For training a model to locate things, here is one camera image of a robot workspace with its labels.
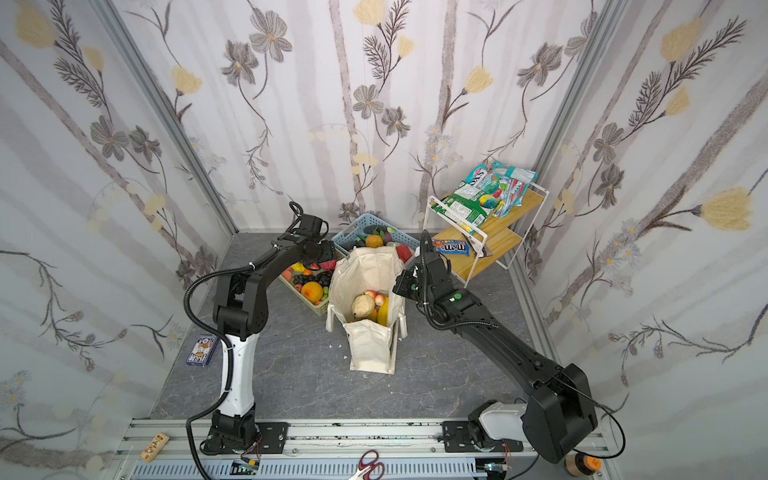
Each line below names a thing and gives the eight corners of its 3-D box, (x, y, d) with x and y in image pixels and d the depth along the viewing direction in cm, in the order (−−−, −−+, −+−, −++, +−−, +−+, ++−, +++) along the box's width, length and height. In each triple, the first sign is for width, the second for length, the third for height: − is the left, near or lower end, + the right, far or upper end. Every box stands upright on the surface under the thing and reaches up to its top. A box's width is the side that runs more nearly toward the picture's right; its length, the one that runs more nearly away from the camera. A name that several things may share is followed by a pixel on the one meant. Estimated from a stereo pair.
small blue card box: (190, 366, 88) (185, 363, 86) (202, 338, 94) (197, 334, 92) (208, 366, 88) (204, 363, 86) (219, 338, 94) (216, 334, 92)
